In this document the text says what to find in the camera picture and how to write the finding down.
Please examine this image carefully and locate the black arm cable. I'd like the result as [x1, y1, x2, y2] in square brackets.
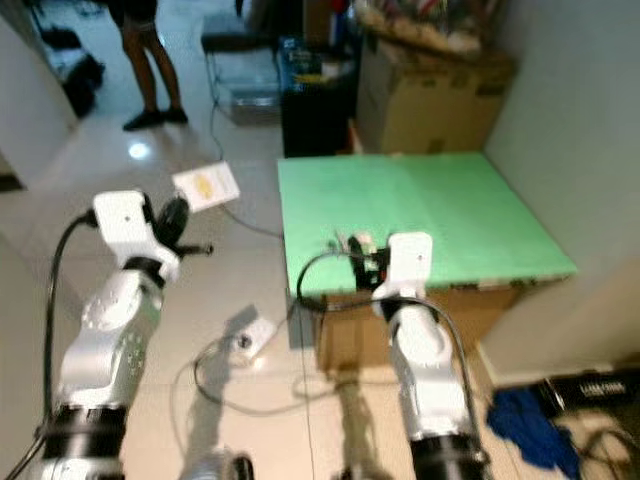
[297, 250, 476, 421]
[5, 212, 101, 480]

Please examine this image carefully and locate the white paper with yellow print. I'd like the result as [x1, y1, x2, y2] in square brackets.
[172, 160, 241, 213]

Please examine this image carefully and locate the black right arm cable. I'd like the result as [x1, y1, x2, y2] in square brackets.
[297, 250, 476, 421]

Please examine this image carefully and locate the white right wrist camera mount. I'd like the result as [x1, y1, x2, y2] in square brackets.
[372, 231, 434, 301]

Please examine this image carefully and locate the large plain brown cardboard box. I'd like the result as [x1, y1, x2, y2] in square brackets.
[355, 35, 521, 156]

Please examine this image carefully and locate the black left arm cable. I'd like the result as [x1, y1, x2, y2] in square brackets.
[5, 212, 101, 480]

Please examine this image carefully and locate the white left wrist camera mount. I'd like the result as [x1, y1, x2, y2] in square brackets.
[92, 190, 176, 283]

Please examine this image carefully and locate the person with bare legs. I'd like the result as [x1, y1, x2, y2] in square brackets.
[105, 0, 191, 132]

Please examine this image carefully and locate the black laser toner box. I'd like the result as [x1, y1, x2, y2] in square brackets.
[540, 368, 640, 413]

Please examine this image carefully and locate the brown cardboard box printed C/NO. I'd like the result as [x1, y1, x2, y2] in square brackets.
[312, 285, 526, 373]

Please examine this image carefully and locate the blue cloth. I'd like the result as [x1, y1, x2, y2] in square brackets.
[488, 388, 581, 476]

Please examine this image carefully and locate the green board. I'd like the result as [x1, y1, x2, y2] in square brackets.
[277, 152, 579, 298]

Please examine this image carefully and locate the black bag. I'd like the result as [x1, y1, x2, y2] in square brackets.
[40, 25, 106, 116]

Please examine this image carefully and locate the white power strip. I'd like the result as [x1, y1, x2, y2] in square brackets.
[232, 318, 277, 361]

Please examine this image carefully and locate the black cabinet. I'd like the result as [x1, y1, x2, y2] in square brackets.
[280, 40, 361, 159]

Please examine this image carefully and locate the black chair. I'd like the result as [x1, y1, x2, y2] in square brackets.
[202, 30, 286, 126]

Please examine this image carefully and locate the colourful bag of goods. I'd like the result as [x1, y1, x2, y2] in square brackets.
[355, 0, 501, 56]

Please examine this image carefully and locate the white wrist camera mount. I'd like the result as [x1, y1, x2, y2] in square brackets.
[92, 190, 176, 283]
[372, 231, 434, 301]

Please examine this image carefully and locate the grey robot leg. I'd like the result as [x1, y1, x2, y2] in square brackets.
[190, 450, 254, 480]

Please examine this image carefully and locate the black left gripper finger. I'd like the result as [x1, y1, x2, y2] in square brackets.
[160, 196, 191, 246]

